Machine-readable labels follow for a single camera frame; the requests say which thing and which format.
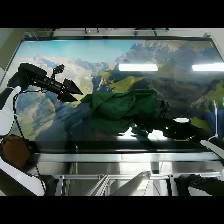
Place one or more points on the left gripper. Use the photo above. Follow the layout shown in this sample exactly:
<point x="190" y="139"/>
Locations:
<point x="54" y="85"/>

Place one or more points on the green T-shirt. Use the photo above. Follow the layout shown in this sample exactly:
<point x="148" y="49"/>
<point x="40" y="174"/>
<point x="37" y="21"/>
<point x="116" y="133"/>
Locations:
<point x="116" y="106"/>

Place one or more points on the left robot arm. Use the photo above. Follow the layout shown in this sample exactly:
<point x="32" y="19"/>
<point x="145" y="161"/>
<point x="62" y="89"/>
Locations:
<point x="8" y="113"/>

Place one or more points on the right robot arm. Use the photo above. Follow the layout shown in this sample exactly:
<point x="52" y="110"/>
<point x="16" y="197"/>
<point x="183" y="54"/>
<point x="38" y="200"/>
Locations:
<point x="186" y="130"/>

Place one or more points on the brown garment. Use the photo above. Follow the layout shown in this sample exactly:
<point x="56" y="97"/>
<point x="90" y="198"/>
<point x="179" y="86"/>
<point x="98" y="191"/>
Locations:
<point x="15" y="150"/>

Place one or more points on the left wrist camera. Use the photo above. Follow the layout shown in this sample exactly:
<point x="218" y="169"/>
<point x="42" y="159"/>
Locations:
<point x="58" y="70"/>

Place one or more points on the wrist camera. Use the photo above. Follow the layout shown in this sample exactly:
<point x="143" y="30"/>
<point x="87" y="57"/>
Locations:
<point x="164" y="107"/>
<point x="58" y="70"/>

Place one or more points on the silver frame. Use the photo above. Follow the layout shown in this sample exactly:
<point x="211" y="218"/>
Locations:
<point x="116" y="158"/>

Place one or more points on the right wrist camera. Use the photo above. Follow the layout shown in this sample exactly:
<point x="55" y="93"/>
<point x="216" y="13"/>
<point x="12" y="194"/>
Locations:
<point x="164" y="107"/>

